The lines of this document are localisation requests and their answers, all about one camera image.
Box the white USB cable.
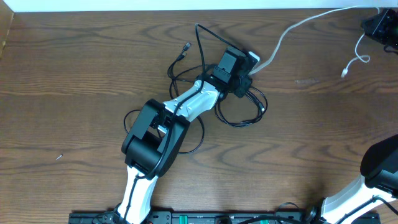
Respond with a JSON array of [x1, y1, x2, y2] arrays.
[[248, 4, 382, 78]]

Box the thin black USB cable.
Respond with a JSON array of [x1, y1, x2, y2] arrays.
[[123, 42, 206, 155]]

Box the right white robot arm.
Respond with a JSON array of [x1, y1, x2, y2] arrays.
[[309, 9, 397, 223]]

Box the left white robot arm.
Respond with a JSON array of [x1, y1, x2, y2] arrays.
[[115, 49, 260, 223]]

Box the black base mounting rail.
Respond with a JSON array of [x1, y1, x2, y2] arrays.
[[68, 210, 381, 224]]

